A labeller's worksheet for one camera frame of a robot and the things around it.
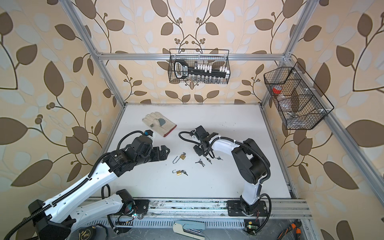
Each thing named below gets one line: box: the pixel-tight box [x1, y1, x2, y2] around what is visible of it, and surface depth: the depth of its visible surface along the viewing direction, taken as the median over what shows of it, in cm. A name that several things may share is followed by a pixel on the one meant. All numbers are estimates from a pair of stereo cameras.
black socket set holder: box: [174, 59, 230, 84], surface depth 86 cm
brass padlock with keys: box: [172, 169, 189, 176], surface depth 88 cm
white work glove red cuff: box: [142, 111, 177, 137], surface depth 111 cm
